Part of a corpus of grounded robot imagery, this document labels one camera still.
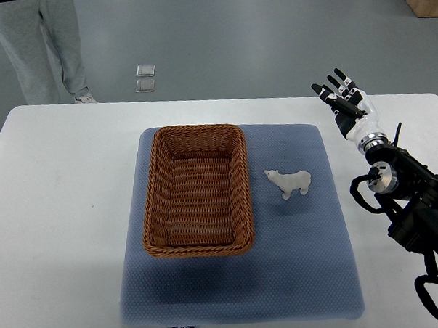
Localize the person in grey trousers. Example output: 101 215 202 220
0 0 96 105

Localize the metal floor plate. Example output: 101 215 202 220
136 64 155 78
136 78 155 93

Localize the white toy bear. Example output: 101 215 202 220
264 170 312 200

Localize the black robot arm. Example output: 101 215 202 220
349 132 438 320

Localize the wooden box corner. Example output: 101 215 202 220
406 0 438 18

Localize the brown wicker basket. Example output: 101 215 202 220
142 124 255 258

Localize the lower metal floor plate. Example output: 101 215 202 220
136 78 155 93

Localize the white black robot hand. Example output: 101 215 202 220
311 68 388 155

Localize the upper metal floor plate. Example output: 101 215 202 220
136 64 155 78

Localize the blue quilted mat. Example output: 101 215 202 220
120 124 364 327

